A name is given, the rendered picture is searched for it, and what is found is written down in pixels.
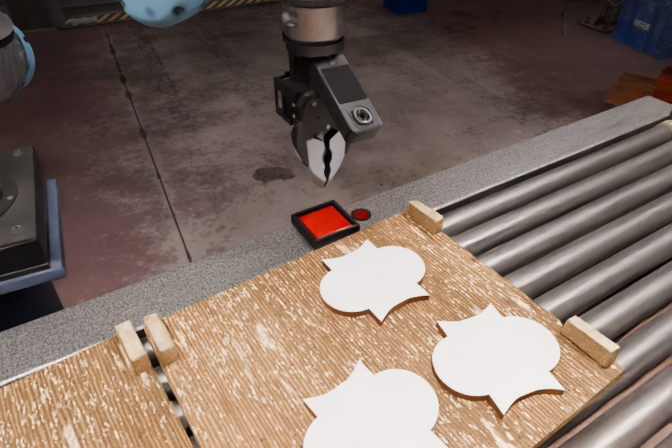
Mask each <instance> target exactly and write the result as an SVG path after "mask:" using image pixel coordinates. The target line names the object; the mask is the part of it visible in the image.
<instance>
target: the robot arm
mask: <svg viewBox="0 0 672 448"><path fill-rule="evenodd" d="M210 1H212V0H119V2H120V3H121V5H122V6H123V7H124V10H125V12H126V13H127V14H128V15H130V16H131V17H132V18H133V19H135V20H136V21H138V22H140V23H142V24H144V25H147V26H150V27H157V28H164V27H169V26H172V25H175V24H177V23H180V22H182V21H184V20H185V19H188V18H190V17H192V16H194V15H196V14H197V13H199V12H200V11H201V10H202V9H203V7H204V6H205V5H206V4H208V3H209V2H210ZM282 11H283V13H282V14H281V15H280V19H281V21H282V22H283V28H284V30H282V38H283V41H284V42H286V50H287V51H288V52H289V71H285V73H284V75H281V76H276V77H273V80H274V93H275V107H276V113H277V114H278V115H279V116H281V117H282V118H283V120H284V121H285V122H287V123H288V124H289V125H290V126H291V125H294V127H293V129H292V131H291V138H292V143H293V145H294V151H295V154H296V155H297V157H298V158H299V159H300V161H301V162H302V163H303V166H304V168H305V169H306V171H307V173H308V175H309V177H310V178H311V179H312V181H313V182H314V183H315V184H317V185H318V186H319V187H320V188H323V187H326V186H328V184H329V183H330V181H331V179H332V178H333V176H334V175H335V173H336V172H337V170H338V168H339V167H340V165H341V163H342V161H343V158H344V156H345V154H347V151H348V149H349V146H350V144H352V143H356V142H360V141H364V140H368V139H371V138H374V137H375V136H376V134H377V133H378V131H379V130H380V128H381V127H382V125H383V123H382V121H381V119H380V117H379V115H378V114H377V112H376V110H375V108H374V107H373V105H372V103H371V102H370V100H369V98H368V96H367V95H366V93H365V91H364V89H363V88H362V86H361V84H360V82H359V81H358V79H357V77H356V75H355V74H354V72H353V70H352V68H351V67H350V65H349V63H348V62H347V60H346V58H345V56H344V55H343V54H336V53H339V52H340V51H342V50H343V48H344V34H345V33H346V0H282ZM24 37H25V36H24V34H23V33H22V32H21V31H20V30H19V29H18V28H17V27H16V26H14V25H13V23H12V20H11V19H10V18H9V17H8V16H7V15H5V14H4V13H3V12H1V11H0V103H1V102H3V101H5V100H8V99H10V98H12V97H14V96H15V95H17V94H18V93H19V92H20V91H21V90H22V89H23V88H24V87H26V86H27V85H28V84H29V83H30V81H31V80H32V78H33V75H34V72H35V57H34V53H33V50H32V48H31V45H30V43H29V42H25V40H24V39H23V38H24ZM334 54H335V55H334ZM288 77H289V78H288ZM284 78H288V79H284ZM282 79H284V80H282ZM277 90H278V91H280V92H281V102H282V108H281V107H279V105H278V91H277ZM322 131H324V132H323V135H319V134H320V132H322ZM322 156H323V158H324V163H325V165H324V163H323V161H322Z"/></svg>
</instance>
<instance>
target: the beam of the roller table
mask: <svg viewBox="0 0 672 448"><path fill-rule="evenodd" d="M671 111H672V104H669V103H666V102H664V101H661V100H659V99H656V98H653V97H651V96H645V97H643V98H640V99H637V100H634V101H632V102H629V103H626V104H623V105H621V106H618V107H615V108H612V109H610V110H607V111H604V112H602V113H599V114H596V115H593V116H591V117H588V118H585V119H582V120H580V121H577V122H574V123H571V124H569V125H566V126H563V127H560V128H558V129H555V130H552V131H550V132H547V133H544V134H541V135H539V136H536V137H533V138H530V139H528V140H525V141H522V142H519V143H517V144H514V145H511V146H509V147H506V148H503V149H500V150H498V151H495V152H492V153H489V154H487V155H484V156H481V157H478V158H476V159H473V160H470V161H467V162H465V163H462V164H459V165H457V166H454V167H451V168H448V169H446V170H443V171H440V172H437V173H435V174H432V175H429V176H426V177H424V178H421V179H418V180H416V181H413V182H410V183H407V184H405V185H402V186H399V187H396V188H394V189H391V190H388V191H385V192H383V193H380V194H377V195H375V196H372V197H369V198H366V199H364V200H361V201H358V202H355V203H353V204H350V205H347V206H344V207H342V208H343V209H344V210H345V211H346V212H347V213H348V214H349V215H350V216H351V212H352V211H353V210H355V209H359V208H362V209H367V210H368V211H370V212H371V217H370V219H368V220H366V221H357V220H355V219H354V220H355V221H356V222H357V223H358V224H359V225H360V230H363V229H365V228H367V227H369V226H372V225H374V224H376V223H378V222H381V221H383V220H385V219H387V218H390V217H392V216H394V215H396V214H399V213H401V212H403V211H405V210H408V206H409V202H410V201H413V200H418V201H420V202H421V203H423V204H425V205H426V206H428V207H430V208H431V209H433V210H434V211H436V212H437V213H439V214H440V215H442V214H445V213H447V212H449V211H452V210H454V209H457V208H459V207H462V206H464V205H466V204H469V203H471V202H474V201H476V200H479V199H481V198H483V197H486V196H488V195H491V194H493V193H496V192H498V191H500V190H503V189H505V188H508V187H510V186H513V185H515V184H517V183H520V182H522V181H525V180H527V179H530V178H532V177H534V176H537V175H539V174H542V173H544V172H547V171H549V170H551V169H554V168H556V167H559V166H561V165H564V164H566V163H568V162H571V161H573V160H576V159H578V158H581V157H583V156H585V155H588V154H590V153H593V152H595V151H598V150H600V149H602V148H605V147H607V146H610V145H612V144H615V143H617V142H619V141H622V140H624V139H627V138H629V137H632V136H634V135H636V134H639V133H641V132H644V131H646V130H649V129H651V128H653V127H654V126H655V125H656V124H659V123H661V122H664V121H666V120H668V118H669V115H670V113H671ZM313 251H315V250H314V248H313V247H312V246H311V245H310V244H309V243H308V242H307V240H306V239H305V238H304V237H303V236H302V235H301V234H300V232H299V231H298V230H297V229H296V228H295V227H294V225H292V226H290V227H287V228H284V229H282V230H279V231H276V232H273V233H271V234H268V235H265V236H262V237H260V238H257V239H254V240H251V241H249V242H246V243H243V244H240V245H238V246H235V247H232V248H230V249H227V250H224V251H221V252H219V253H216V254H213V255H210V256H208V257H205V258H202V259H199V260H197V261H194V262H191V263H189V264H186V265H183V266H180V267H178V268H175V269H172V270H169V271H167V272H164V273H161V274H158V275H156V276H153V277H150V278H148V279H145V280H142V281H139V282H137V283H134V284H131V285H128V286H126V287H123V288H120V289H117V290H115V291H112V292H109V293H106V294H104V295H101V296H98V297H96V298H93V299H90V300H87V301H85V302H82V303H79V304H76V305H74V306H71V307H68V308H65V309H63V310H60V311H57V312H55V313H52V314H49V315H46V316H44V317H41V318H38V319H35V320H33V321H30V322H27V323H24V324H22V325H19V326H16V327H13V328H11V329H8V330H5V331H3V332H0V389H1V388H3V387H5V386H7V385H9V384H11V383H14V382H16V381H18V380H20V379H22V378H24V377H27V376H29V375H31V374H33V373H35V372H38V371H40V370H42V369H44V368H46V367H48V366H51V365H53V364H55V363H57V362H59V361H61V360H64V359H66V358H68V357H70V356H72V355H74V354H77V353H79V352H81V351H83V350H85V349H88V348H90V347H92V346H94V345H96V344H98V343H101V342H103V341H105V340H107V339H109V338H111V337H114V336H116V335H117V331H116V329H115V327H116V326H117V325H119V324H121V323H123V322H125V321H128V320H130V321H131V323H132V326H133V328H134V330H135V332H136V334H137V336H138V337H139V339H141V338H144V337H146V334H145V331H144V326H146V324H145V322H144V317H146V316H149V315H151V314H154V313H157V314H158V315H159V317H160V319H162V318H164V317H166V316H168V315H171V314H173V313H175V312H177V311H180V310H182V309H184V308H186V307H189V306H191V305H193V304H195V303H198V302H200V301H202V300H204V299H207V298H209V297H211V296H213V295H216V294H218V293H220V292H223V291H225V290H227V289H229V288H232V287H234V286H236V285H238V284H241V283H243V282H245V281H247V280H250V279H252V278H254V277H256V276H259V275H261V274H263V273H265V272H268V271H270V270H272V269H274V268H277V267H279V266H281V265H284V264H286V263H288V262H290V261H293V260H295V259H297V258H299V257H302V256H304V255H306V254H308V253H311V252H313Z"/></svg>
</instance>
